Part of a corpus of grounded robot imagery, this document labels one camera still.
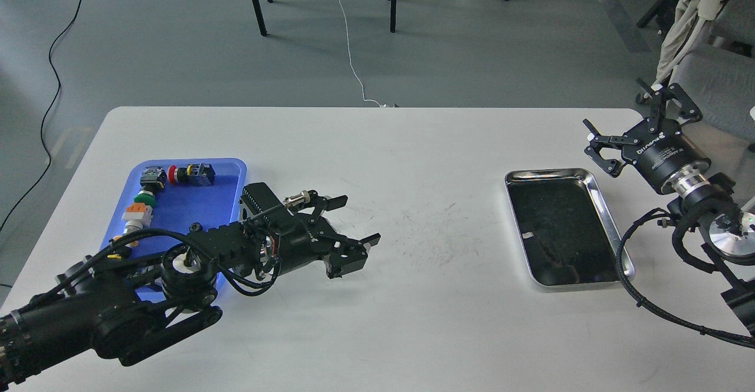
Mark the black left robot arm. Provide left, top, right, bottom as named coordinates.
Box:
left=2, top=183, right=380, bottom=390

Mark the black floor cable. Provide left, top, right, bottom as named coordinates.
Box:
left=0, top=0, right=127, bottom=230

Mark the beige jacket on chair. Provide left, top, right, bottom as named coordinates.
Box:
left=643, top=0, right=755, bottom=130

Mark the grey office chair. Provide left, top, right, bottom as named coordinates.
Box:
left=655, top=0, right=754, bottom=145

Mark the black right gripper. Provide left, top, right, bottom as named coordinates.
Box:
left=583, top=78, right=711, bottom=195

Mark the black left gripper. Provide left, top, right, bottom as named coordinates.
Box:
left=271, top=190, right=381, bottom=279

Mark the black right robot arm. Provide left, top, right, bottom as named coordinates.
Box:
left=583, top=83, right=754, bottom=348

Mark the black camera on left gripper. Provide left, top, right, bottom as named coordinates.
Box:
left=238, top=182, right=312, bottom=235

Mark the orange white push button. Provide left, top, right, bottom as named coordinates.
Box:
left=122, top=202, right=153, bottom=235

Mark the blue plastic tray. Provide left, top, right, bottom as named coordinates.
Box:
left=100, top=158, right=247, bottom=248

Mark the red emergency stop button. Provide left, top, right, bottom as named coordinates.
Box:
left=166, top=163, right=215, bottom=187

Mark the steel metal tray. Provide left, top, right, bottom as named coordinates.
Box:
left=504, top=168, right=636, bottom=292

